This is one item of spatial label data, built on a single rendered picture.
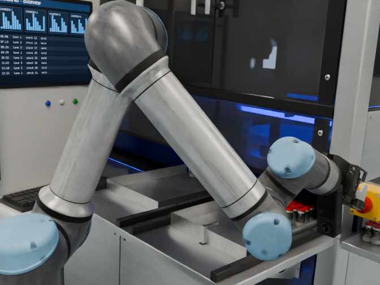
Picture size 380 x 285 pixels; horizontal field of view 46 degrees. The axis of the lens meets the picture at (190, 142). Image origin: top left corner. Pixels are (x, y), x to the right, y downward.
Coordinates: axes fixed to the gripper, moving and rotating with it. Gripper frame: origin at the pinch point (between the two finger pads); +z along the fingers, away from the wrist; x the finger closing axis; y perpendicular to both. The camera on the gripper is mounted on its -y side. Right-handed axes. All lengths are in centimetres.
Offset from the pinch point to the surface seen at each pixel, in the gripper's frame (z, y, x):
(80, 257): 33, -60, 135
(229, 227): -6.5, -15.4, 27.5
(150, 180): 1, -12, 71
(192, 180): 12, -7, 63
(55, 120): -21, -5, 108
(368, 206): 1.5, 1.3, -1.7
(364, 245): 11.1, -7.4, 0.0
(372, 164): 13.0, 13.2, 5.6
